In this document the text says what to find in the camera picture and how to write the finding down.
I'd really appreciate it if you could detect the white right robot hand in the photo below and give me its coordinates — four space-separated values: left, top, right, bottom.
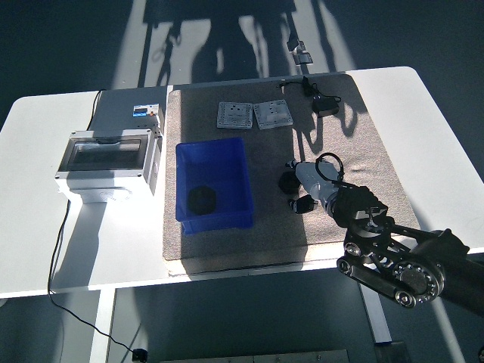
285 160 341 216

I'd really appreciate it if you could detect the black hexagonal nut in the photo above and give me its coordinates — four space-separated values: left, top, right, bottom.
188 184 217 215
278 172 303 195

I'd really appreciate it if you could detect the blue plastic box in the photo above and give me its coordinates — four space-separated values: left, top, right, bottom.
175 137 255 236

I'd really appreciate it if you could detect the grey-brown mat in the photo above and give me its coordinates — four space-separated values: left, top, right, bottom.
162 73 421 278

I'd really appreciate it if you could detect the black power adapter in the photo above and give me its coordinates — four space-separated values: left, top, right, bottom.
310 94 341 118

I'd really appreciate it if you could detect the grey square socket plate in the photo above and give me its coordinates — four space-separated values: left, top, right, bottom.
253 98 294 131
216 101 253 130

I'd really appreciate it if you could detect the black clamp device on stand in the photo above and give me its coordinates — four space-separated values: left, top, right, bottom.
286 36 315 67

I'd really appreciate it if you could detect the white right table leg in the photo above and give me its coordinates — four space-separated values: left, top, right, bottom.
357 264 409 363

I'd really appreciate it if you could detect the white table leg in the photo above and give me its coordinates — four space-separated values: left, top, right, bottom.
88 289 116 363
357 264 409 363

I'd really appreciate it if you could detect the blue and white circuit breaker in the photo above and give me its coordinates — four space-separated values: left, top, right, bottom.
131 103 166 128

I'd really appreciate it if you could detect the white left table leg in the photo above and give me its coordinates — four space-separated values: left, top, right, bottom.
88 289 116 363

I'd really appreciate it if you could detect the black adapter cord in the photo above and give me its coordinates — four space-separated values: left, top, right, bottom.
278 76 322 99

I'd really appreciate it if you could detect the grey enclosure with clear lid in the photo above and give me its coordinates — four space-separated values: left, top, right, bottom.
54 127 164 205

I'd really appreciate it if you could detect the long black power cable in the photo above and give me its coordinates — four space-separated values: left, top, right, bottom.
45 88 137 355

